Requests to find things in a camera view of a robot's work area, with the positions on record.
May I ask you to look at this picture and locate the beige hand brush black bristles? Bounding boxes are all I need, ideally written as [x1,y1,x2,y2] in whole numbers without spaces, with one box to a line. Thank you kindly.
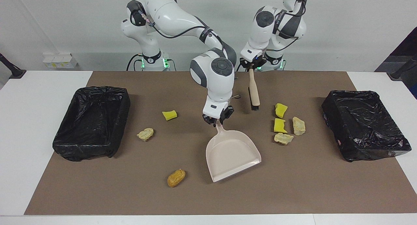
[248,68,261,111]

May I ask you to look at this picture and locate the beige plastic dustpan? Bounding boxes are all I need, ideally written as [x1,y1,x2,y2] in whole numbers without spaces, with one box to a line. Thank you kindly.
[206,122,262,183]

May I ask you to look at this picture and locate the beige sponge scrap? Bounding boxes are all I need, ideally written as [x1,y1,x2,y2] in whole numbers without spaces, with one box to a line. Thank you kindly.
[274,133,294,145]
[292,117,306,135]
[137,128,154,142]

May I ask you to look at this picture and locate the orange brown sponge lump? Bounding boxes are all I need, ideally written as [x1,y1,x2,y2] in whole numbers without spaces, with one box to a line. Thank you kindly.
[167,169,186,188]

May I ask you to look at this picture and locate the black bag lined bin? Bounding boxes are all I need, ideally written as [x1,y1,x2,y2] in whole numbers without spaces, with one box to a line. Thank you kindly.
[322,90,412,162]
[52,86,131,162]

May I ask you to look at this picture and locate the brown paper table mat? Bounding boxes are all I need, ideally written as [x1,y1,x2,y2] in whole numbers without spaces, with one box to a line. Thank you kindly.
[24,71,417,216]

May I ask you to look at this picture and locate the black stand foot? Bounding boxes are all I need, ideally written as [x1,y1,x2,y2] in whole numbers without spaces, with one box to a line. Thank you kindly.
[390,54,417,81]
[0,53,26,79]

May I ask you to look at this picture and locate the dark furniture panel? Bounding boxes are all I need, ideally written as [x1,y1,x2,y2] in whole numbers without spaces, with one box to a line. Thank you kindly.
[375,26,417,99]

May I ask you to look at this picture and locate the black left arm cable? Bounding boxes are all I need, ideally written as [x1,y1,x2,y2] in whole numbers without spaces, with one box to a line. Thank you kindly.
[266,0,309,53]

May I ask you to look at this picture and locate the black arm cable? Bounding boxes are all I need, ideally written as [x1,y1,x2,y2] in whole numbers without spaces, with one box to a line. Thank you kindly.
[266,0,309,53]
[130,2,228,56]

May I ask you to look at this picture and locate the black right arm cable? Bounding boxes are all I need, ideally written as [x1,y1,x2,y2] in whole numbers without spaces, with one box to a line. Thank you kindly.
[130,2,228,56]

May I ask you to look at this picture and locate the white wall socket box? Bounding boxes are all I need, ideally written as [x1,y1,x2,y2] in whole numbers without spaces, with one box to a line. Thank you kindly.
[43,53,79,69]

